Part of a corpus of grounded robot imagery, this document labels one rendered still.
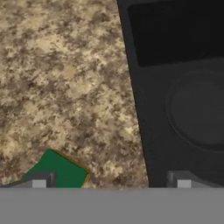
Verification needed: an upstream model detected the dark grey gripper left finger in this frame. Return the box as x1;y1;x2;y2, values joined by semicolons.
0;171;57;189

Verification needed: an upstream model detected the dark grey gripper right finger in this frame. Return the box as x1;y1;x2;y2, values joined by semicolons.
166;171;224;189

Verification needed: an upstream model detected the green sponge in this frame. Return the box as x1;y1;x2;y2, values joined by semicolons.
20;148;89;189

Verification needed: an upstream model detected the black hob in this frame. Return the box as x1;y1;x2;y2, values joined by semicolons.
115;0;224;189

